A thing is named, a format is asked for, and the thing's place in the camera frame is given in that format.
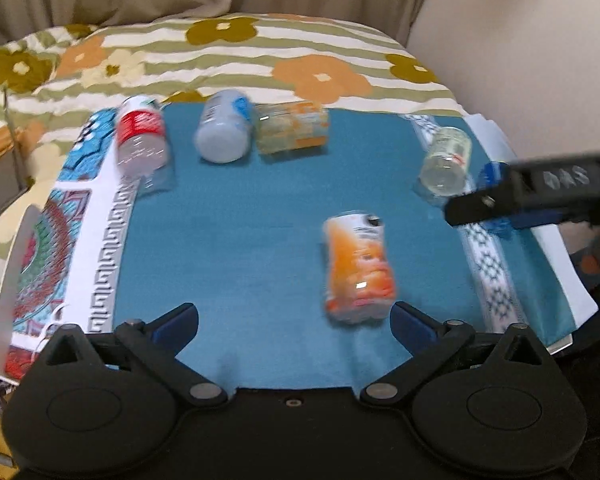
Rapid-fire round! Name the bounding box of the clear green label bottle cup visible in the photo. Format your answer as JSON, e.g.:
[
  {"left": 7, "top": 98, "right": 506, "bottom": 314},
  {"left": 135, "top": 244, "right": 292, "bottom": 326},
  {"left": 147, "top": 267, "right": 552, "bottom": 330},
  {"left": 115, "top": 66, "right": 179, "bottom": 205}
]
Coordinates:
[{"left": 415, "top": 127, "right": 472, "bottom": 206}]

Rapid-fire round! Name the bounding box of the red label water bottle cup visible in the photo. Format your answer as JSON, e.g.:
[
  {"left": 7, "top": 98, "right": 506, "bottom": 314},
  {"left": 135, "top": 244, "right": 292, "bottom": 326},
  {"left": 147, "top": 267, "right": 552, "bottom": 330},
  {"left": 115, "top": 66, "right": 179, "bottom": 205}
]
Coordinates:
[{"left": 114, "top": 94, "right": 171, "bottom": 194}]

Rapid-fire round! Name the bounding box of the blue plastic bottle cup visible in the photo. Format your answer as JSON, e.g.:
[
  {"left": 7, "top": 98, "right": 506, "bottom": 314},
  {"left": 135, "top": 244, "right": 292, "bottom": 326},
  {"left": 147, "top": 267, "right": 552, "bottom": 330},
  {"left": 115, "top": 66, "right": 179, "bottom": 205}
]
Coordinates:
[{"left": 476, "top": 162, "right": 514, "bottom": 240}]

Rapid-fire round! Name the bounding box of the clear orange label bottle cup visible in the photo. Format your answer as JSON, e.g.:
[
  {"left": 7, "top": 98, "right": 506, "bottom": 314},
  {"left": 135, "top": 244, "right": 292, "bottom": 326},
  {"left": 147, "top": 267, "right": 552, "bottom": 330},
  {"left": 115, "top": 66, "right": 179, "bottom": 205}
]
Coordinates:
[{"left": 254, "top": 101, "right": 329, "bottom": 155}]

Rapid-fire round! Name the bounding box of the orange cartoon bottle cup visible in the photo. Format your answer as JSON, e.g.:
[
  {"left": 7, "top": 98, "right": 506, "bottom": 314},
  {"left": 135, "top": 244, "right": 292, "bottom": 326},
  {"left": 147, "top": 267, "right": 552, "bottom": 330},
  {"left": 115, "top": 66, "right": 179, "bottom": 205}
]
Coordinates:
[{"left": 323, "top": 212, "right": 398, "bottom": 324}]

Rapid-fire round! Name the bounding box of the white blue label bottle cup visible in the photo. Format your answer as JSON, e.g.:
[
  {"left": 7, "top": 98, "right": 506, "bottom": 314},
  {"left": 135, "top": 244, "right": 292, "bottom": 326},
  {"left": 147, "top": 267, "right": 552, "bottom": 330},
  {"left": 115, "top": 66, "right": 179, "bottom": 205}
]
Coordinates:
[{"left": 194, "top": 89, "right": 253, "bottom": 164}]

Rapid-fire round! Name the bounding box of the floral striped bed quilt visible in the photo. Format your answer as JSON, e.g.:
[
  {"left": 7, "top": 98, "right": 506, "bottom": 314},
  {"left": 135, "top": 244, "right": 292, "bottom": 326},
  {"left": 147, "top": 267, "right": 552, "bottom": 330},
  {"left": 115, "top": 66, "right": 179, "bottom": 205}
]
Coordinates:
[{"left": 0, "top": 13, "right": 464, "bottom": 281}]

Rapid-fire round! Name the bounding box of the teal patterned table cloth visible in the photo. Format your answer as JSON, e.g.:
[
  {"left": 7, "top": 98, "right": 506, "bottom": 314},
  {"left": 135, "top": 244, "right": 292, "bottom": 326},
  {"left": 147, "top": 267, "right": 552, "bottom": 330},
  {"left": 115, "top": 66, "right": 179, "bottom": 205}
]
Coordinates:
[{"left": 0, "top": 104, "right": 597, "bottom": 389}]

